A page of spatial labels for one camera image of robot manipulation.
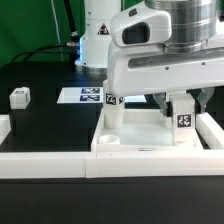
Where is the white square table top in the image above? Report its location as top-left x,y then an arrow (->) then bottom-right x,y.
91,109 -> 203,152

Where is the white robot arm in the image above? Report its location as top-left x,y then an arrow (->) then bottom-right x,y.
94,0 -> 224,114

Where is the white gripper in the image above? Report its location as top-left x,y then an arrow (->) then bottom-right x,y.
107,7 -> 224,117

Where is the black upright cable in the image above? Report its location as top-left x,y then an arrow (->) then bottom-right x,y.
63,0 -> 80,38

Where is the white U-shaped obstacle fence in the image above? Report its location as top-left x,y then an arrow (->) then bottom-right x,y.
0,113 -> 224,179

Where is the white marker sheet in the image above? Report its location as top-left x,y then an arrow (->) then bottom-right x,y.
57,86 -> 147,104

